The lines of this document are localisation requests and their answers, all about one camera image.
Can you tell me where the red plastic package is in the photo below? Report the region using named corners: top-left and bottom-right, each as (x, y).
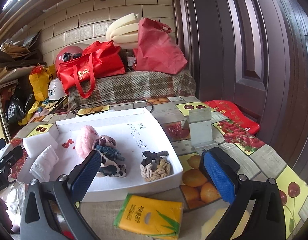
top-left (204, 100), bottom-right (260, 135)

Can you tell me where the dark red fabric bag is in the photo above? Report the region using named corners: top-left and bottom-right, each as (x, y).
top-left (134, 18), bottom-right (187, 75)

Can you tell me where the black small box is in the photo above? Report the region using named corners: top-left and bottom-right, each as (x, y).
top-left (199, 147), bottom-right (241, 177)

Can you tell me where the white open small box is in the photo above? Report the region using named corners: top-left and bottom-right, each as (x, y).
top-left (186, 107), bottom-right (218, 152)

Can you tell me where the white foam block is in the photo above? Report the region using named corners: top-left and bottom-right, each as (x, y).
top-left (23, 133), bottom-right (58, 159)

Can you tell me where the white folded cloth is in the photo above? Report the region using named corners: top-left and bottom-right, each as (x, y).
top-left (29, 145), bottom-right (59, 183)

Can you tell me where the yellow tissue pack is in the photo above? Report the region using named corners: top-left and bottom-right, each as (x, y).
top-left (113, 194), bottom-right (184, 239)

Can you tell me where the white helmet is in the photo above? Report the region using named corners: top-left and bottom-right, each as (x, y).
top-left (48, 78), bottom-right (66, 101)

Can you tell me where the white cardboard tray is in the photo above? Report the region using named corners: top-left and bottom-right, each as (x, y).
top-left (17, 107), bottom-right (184, 202)

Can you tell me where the red shiny tote bag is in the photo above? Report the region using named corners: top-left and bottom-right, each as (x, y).
top-left (57, 41), bottom-right (125, 99)

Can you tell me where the brown braided scrunchie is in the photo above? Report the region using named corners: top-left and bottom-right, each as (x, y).
top-left (140, 151), bottom-right (172, 182)

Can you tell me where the plaid covered bench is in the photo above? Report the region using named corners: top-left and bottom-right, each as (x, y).
top-left (68, 69), bottom-right (196, 110)

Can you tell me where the fruit pattern tablecloth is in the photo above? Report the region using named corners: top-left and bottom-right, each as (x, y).
top-left (18, 100), bottom-right (308, 239)

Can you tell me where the brown door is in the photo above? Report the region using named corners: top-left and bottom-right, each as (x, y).
top-left (172, 0), bottom-right (308, 180)

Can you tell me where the pink fluffy puff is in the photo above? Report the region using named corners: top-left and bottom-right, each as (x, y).
top-left (75, 125), bottom-right (99, 159)

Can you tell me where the yellow gift bag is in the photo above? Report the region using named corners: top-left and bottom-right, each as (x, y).
top-left (29, 64), bottom-right (56, 101)

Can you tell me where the yellow round sponge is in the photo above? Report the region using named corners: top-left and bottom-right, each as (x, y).
top-left (201, 208), bottom-right (250, 240)

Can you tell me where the red helmet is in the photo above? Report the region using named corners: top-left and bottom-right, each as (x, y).
top-left (55, 45), bottom-right (83, 70)

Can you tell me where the cream foam roll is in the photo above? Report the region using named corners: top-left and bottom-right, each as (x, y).
top-left (106, 13), bottom-right (141, 50)

